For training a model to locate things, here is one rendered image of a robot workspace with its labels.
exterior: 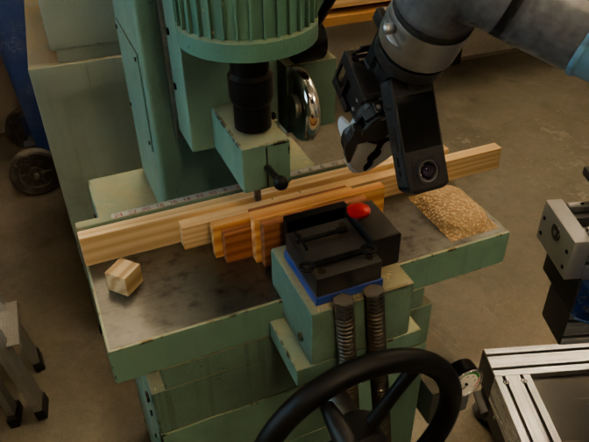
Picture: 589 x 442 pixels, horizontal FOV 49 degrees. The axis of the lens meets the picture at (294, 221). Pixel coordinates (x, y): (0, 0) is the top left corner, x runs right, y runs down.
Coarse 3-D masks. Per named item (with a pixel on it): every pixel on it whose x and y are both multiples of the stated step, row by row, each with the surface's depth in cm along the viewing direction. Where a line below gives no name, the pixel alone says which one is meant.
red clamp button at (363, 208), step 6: (354, 204) 82; (360, 204) 81; (366, 204) 82; (348, 210) 81; (354, 210) 80; (360, 210) 80; (366, 210) 81; (354, 216) 80; (360, 216) 80; (366, 216) 80
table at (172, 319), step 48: (432, 240) 95; (480, 240) 95; (96, 288) 88; (144, 288) 88; (192, 288) 88; (240, 288) 88; (144, 336) 81; (192, 336) 83; (240, 336) 86; (288, 336) 85
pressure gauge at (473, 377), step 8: (464, 360) 104; (456, 368) 103; (464, 368) 103; (472, 368) 103; (464, 376) 103; (472, 376) 104; (480, 376) 105; (464, 384) 104; (472, 384) 105; (464, 392) 105
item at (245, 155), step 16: (224, 112) 92; (224, 128) 89; (272, 128) 88; (224, 144) 91; (240, 144) 85; (256, 144) 85; (272, 144) 85; (288, 144) 86; (224, 160) 94; (240, 160) 85; (256, 160) 86; (272, 160) 87; (288, 160) 88; (240, 176) 88; (256, 176) 87; (288, 176) 89
